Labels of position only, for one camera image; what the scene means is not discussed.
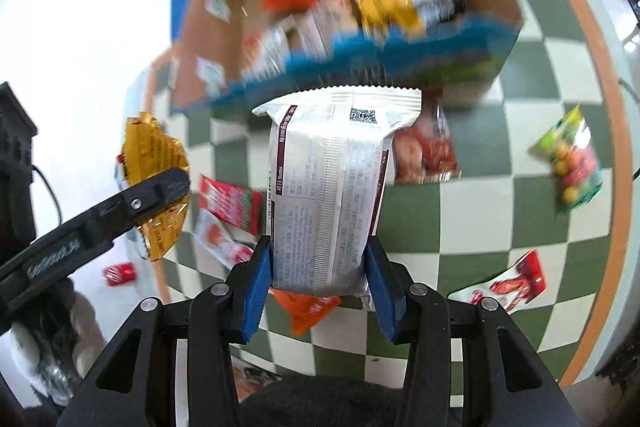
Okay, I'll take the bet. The white snack bag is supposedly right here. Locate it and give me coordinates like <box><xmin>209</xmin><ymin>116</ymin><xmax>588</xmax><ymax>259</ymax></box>
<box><xmin>253</xmin><ymin>87</ymin><xmax>422</xmax><ymax>297</ymax></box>

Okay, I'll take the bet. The cardboard snack box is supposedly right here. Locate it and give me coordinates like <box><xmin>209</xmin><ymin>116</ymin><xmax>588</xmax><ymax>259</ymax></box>
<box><xmin>171</xmin><ymin>0</ymin><xmax>523</xmax><ymax>118</ymax></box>

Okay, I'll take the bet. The green candy bag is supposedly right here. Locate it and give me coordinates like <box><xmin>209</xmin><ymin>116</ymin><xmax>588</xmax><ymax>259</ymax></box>
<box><xmin>532</xmin><ymin>105</ymin><xmax>603</xmax><ymax>212</ymax></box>

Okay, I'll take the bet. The blue seat cushion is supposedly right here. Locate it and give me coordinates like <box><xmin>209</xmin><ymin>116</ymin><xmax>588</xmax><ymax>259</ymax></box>
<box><xmin>170</xmin><ymin>0</ymin><xmax>190</xmax><ymax>43</ymax></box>

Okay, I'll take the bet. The red snack packet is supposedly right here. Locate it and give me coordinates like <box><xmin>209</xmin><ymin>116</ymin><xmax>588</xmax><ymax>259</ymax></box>
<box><xmin>198</xmin><ymin>176</ymin><xmax>264</xmax><ymax>236</ymax></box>

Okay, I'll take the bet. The green checkered table mat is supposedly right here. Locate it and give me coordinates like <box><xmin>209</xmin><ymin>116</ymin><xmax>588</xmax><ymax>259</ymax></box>
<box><xmin>145</xmin><ymin>0</ymin><xmax>639</xmax><ymax>387</ymax></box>

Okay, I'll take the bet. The white orange sauce packet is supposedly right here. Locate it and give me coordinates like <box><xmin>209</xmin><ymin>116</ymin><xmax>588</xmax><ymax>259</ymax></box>
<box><xmin>194</xmin><ymin>209</ymin><xmax>253</xmax><ymax>269</ymax></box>

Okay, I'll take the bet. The gold yellow snack bag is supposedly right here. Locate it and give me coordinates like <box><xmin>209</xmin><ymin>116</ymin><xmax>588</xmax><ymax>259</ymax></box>
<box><xmin>117</xmin><ymin>110</ymin><xmax>191</xmax><ymax>263</ymax></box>

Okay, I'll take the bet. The pink yellow snack bag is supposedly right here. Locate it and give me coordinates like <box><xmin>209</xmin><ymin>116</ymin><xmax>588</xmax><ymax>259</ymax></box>
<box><xmin>393</xmin><ymin>100</ymin><xmax>461</xmax><ymax>184</ymax></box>

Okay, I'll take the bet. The orange snack packet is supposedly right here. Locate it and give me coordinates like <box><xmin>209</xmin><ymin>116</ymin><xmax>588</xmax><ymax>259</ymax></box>
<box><xmin>270</xmin><ymin>289</ymin><xmax>342</xmax><ymax>336</ymax></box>

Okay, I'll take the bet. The red white shrimp packet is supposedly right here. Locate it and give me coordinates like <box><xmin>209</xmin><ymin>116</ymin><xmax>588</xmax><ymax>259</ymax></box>
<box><xmin>447</xmin><ymin>251</ymin><xmax>547</xmax><ymax>313</ymax></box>

